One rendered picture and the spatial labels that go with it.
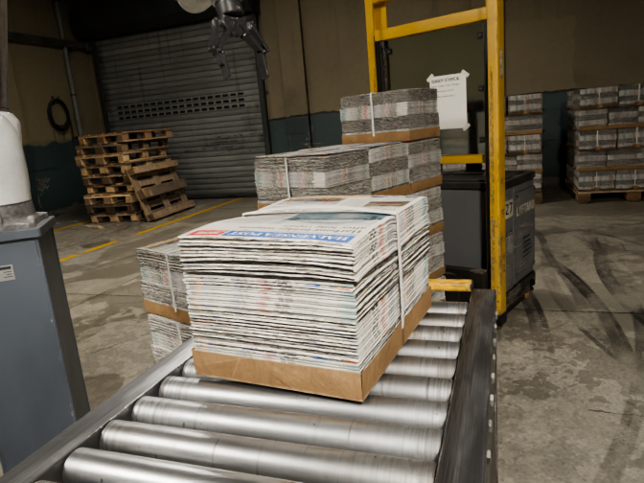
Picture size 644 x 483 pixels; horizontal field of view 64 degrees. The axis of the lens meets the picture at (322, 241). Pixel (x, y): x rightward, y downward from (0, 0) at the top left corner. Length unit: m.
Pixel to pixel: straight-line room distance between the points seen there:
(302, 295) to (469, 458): 0.29
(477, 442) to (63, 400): 1.08
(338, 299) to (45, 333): 0.90
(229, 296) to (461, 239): 2.41
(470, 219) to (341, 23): 6.14
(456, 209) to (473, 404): 2.38
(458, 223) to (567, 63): 5.53
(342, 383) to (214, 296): 0.23
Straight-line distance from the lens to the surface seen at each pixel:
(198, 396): 0.85
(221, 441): 0.71
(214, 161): 9.64
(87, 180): 8.47
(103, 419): 0.83
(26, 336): 1.44
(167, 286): 1.73
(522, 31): 8.37
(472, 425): 0.70
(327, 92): 8.76
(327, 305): 0.70
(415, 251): 0.93
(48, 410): 1.51
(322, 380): 0.74
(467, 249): 3.09
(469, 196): 3.02
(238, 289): 0.77
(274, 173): 2.06
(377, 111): 2.45
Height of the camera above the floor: 1.18
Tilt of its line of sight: 13 degrees down
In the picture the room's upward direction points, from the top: 5 degrees counter-clockwise
